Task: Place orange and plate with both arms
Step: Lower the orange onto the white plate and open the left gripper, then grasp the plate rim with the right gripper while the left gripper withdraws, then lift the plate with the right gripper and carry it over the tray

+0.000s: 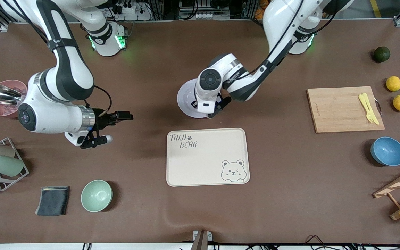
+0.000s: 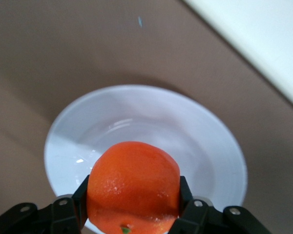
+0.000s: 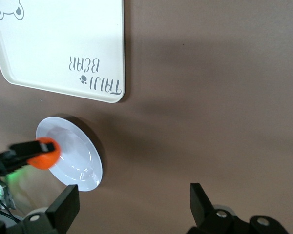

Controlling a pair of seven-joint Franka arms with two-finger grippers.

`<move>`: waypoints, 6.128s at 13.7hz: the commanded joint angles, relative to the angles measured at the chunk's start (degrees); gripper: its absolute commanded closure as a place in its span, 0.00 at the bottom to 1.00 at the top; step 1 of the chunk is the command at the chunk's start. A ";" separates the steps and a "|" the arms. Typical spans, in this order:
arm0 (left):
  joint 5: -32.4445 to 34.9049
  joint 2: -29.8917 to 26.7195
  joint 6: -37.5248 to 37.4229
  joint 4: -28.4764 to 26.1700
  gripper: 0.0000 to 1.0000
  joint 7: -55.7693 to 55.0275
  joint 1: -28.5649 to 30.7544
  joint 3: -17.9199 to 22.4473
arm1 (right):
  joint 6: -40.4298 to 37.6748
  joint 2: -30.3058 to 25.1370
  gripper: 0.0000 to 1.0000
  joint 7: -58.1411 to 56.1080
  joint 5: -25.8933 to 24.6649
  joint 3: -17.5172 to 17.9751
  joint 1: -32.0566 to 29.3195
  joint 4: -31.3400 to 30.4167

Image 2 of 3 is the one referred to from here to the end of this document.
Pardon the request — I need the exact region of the orange fruit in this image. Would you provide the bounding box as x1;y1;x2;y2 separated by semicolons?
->
86;141;182;234

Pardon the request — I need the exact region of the cream tray with bear print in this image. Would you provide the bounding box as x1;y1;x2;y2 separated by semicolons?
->
182;0;293;113

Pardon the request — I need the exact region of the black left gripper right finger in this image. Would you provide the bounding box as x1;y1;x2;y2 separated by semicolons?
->
169;175;270;234

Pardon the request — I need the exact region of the white round plate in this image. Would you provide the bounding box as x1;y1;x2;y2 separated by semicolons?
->
43;84;248;234

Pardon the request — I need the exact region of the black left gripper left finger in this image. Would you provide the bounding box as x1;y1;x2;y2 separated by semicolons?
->
0;174;89;234

